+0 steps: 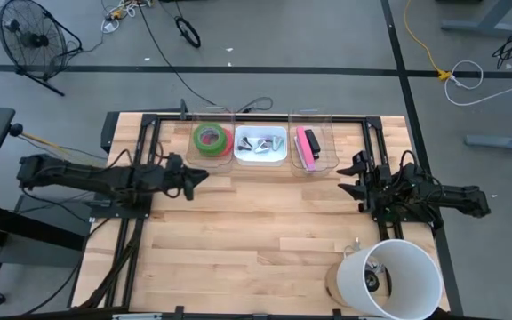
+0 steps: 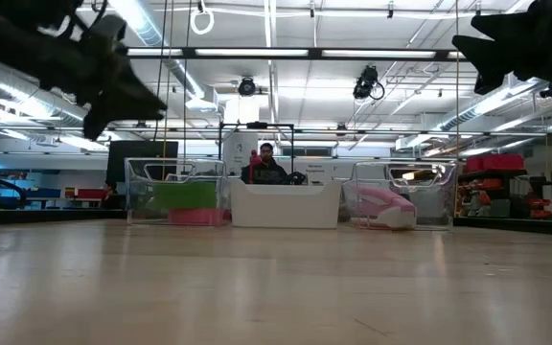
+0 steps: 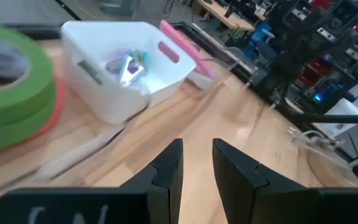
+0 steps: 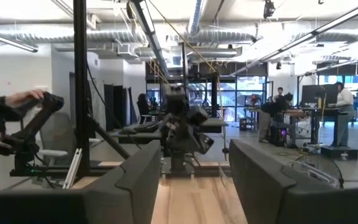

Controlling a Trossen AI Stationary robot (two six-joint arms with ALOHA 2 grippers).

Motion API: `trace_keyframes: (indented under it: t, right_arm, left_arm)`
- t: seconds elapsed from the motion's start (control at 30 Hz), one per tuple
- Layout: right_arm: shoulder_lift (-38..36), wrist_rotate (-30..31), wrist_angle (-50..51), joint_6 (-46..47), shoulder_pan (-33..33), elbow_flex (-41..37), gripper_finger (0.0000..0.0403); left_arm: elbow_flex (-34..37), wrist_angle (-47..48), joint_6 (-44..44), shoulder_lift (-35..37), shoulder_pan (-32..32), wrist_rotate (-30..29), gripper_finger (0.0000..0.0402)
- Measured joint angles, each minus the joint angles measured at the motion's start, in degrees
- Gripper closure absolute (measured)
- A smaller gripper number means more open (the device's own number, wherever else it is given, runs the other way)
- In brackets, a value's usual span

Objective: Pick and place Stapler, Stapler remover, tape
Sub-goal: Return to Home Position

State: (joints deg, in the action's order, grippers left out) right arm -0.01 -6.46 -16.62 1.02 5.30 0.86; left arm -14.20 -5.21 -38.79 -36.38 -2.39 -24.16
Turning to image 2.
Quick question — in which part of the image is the black metal table frame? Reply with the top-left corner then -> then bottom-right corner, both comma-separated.
0,205 -> 552,238

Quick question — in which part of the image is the red tape roll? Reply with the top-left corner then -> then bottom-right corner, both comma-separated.
168,207 -> 232,227

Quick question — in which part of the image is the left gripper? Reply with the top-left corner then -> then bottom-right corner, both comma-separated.
0,0 -> 170,143

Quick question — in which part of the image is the black camera with cable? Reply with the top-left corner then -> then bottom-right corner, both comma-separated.
352,64 -> 385,103

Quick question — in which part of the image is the large green tape roll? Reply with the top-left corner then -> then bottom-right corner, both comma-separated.
152,181 -> 219,211

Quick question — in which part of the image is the black ceiling camera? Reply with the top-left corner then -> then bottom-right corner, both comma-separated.
237,76 -> 257,98

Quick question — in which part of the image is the black screen panel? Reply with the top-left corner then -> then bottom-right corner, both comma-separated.
106,140 -> 180,184

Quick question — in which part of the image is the black overhead light bar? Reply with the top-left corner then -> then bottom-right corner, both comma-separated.
126,46 -> 469,62

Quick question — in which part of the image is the person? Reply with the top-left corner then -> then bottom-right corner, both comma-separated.
241,142 -> 289,186

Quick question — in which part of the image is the red storage bin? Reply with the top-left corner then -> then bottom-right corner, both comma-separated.
465,153 -> 526,174

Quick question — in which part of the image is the silver ventilation duct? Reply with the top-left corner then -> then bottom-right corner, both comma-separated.
110,0 -> 219,114

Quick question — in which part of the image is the red plastic object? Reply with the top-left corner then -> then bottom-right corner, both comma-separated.
249,149 -> 264,185

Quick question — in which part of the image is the black shelf rack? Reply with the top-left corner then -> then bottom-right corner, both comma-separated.
456,152 -> 552,221

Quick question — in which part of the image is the clear plastic bin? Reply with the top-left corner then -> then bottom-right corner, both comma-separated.
341,159 -> 459,233
124,156 -> 232,227

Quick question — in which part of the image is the white hanging cable loop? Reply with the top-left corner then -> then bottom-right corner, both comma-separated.
189,6 -> 216,36

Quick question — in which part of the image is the pink stapler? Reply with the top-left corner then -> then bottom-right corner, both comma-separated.
347,186 -> 418,230

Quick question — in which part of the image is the black square frame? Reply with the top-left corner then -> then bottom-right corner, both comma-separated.
218,121 -> 296,174

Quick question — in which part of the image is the white plastic bin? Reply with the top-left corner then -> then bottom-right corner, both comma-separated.
229,177 -> 344,230

